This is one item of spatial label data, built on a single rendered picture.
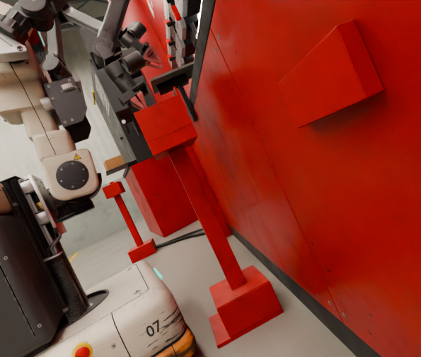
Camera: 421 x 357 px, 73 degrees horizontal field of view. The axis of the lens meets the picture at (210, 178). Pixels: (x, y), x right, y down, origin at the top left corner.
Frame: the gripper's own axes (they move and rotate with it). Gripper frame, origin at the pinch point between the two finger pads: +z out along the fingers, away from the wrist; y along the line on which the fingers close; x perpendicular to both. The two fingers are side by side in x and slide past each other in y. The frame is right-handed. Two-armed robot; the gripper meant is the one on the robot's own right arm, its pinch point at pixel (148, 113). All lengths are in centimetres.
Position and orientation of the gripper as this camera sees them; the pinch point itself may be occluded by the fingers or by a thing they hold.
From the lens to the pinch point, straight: 101.5
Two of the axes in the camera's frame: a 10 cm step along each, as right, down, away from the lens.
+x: -1.5, 0.3, 9.9
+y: 7.8, -6.1, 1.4
